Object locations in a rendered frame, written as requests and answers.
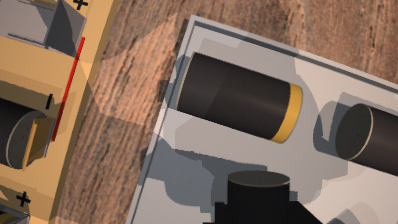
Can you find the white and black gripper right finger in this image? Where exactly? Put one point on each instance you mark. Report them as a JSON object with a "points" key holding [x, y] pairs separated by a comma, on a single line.
{"points": [[298, 214]]}

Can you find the white shallow tray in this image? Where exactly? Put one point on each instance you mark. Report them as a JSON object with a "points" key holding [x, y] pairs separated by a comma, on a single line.
{"points": [[189, 159]]}

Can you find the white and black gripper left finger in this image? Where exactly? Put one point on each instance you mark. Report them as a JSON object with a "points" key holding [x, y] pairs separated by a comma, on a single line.
{"points": [[222, 214]]}

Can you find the tan battery holder board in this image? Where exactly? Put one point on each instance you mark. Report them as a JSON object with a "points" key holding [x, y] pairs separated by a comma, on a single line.
{"points": [[58, 84]]}

